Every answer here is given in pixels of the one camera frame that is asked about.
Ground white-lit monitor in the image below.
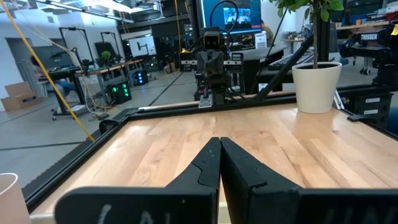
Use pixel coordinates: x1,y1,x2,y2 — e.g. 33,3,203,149
128,36,157,58

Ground white plant pot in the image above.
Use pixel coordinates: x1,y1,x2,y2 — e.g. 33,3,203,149
291,61,343,114

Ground black computer with blue light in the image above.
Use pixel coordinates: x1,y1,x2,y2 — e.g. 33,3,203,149
135,70,149,86

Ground black computer with green lights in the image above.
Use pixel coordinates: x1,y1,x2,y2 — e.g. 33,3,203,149
106,80,132,106

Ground beige cup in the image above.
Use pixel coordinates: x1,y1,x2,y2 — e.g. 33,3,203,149
0,172,32,224

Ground green leafy plant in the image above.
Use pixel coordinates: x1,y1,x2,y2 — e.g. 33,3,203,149
267,0,345,70

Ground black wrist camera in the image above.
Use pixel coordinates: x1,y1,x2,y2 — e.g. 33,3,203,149
202,26,222,52

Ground large blue-lit monitor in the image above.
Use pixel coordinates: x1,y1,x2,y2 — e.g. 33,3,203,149
198,0,262,34

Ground white paper sign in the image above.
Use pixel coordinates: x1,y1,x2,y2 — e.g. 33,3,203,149
254,30,267,50

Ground black control box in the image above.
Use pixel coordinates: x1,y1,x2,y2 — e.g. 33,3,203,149
340,91,394,124

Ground person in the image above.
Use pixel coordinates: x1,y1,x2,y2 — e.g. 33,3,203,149
29,55,78,98
260,19,275,47

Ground cardboard box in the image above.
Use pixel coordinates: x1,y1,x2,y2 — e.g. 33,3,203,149
0,81,42,113

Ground yellow hanging cable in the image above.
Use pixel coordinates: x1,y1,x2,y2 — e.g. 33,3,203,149
0,0,96,143

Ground black aluminium table frame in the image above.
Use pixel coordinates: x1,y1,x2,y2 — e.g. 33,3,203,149
21,0,398,212

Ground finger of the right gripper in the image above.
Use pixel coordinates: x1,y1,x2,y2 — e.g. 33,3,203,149
197,51,214,78
213,51,230,78

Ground black camera stand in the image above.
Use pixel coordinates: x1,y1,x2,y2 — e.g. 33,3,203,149
58,26,95,63
99,30,121,59

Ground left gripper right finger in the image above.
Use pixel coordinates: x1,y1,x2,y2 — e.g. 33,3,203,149
220,137,398,224

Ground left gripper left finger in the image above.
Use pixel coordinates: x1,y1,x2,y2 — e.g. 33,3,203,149
54,137,222,224

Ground wooden desk with black legs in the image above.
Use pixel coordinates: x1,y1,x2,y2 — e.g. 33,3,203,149
37,58,146,121

